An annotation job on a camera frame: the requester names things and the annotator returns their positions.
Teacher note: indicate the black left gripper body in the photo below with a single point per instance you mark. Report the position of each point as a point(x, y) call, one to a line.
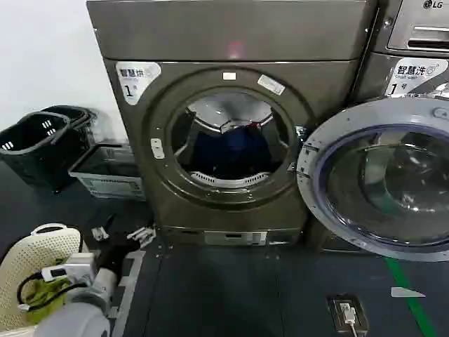
point(115, 251)

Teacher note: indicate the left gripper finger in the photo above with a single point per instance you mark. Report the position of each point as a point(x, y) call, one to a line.
point(104, 231)
point(142, 236)

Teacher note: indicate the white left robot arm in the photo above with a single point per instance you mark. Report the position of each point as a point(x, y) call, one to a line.
point(80, 309)

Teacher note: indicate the grey plastic crate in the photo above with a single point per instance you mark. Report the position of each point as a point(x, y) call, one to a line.
point(105, 175)

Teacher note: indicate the white perforated laundry basket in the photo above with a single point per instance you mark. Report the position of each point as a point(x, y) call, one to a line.
point(38, 245)

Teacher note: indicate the green cloth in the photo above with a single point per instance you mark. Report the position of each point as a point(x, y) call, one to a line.
point(49, 295)

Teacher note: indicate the black plastic basket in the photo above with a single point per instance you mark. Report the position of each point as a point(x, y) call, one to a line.
point(79, 121)
point(31, 147)

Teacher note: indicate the dark blue clothes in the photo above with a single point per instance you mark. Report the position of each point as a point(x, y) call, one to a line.
point(228, 147)

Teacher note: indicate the grey front-load dryer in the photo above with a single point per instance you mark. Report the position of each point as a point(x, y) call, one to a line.
point(224, 42)

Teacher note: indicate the floor socket box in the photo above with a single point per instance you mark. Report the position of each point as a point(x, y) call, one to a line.
point(347, 312)

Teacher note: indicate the round glass dryer door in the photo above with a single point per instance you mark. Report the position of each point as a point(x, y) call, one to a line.
point(379, 175)

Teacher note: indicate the grey washer with number label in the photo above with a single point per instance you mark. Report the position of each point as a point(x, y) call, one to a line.
point(375, 73)

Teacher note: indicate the silver machine with drawer panel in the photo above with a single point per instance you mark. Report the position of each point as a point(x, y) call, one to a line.
point(417, 21)

